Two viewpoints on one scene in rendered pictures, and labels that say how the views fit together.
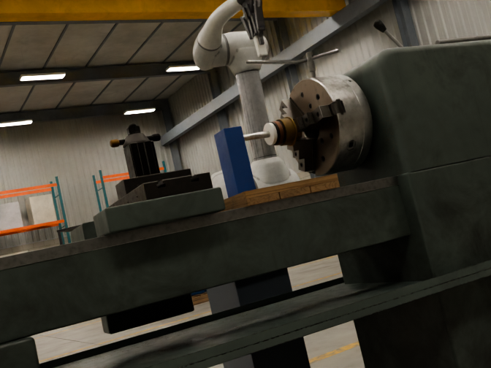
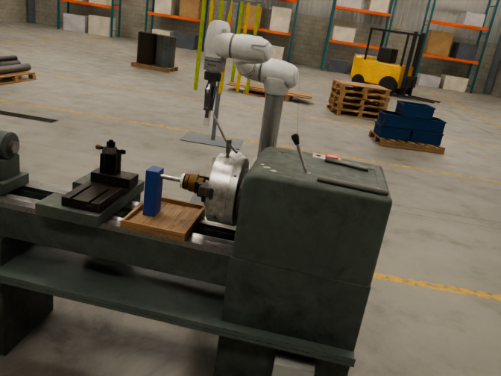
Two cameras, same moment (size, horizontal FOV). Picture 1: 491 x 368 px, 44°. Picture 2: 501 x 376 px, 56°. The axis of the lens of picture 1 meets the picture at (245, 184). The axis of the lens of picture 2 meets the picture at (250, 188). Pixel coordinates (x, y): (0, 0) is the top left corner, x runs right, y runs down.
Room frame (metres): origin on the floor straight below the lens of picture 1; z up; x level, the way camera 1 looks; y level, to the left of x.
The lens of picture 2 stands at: (0.33, -1.49, 1.82)
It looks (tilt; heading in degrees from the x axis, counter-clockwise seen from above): 20 degrees down; 33
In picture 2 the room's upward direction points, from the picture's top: 9 degrees clockwise
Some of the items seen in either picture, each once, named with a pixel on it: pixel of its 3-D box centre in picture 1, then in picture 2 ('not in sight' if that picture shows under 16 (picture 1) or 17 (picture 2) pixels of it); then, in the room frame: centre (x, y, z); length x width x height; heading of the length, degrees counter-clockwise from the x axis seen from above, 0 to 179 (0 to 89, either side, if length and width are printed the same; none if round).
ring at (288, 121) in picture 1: (284, 131); (194, 183); (1.88, -0.16, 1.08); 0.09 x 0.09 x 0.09; 26
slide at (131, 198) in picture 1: (155, 198); (102, 189); (1.69, 0.26, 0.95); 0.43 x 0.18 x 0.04; 26
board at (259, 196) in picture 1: (265, 198); (165, 215); (1.83, -0.05, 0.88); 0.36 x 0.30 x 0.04; 26
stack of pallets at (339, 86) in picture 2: not in sight; (358, 99); (11.20, 2.98, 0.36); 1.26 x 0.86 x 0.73; 132
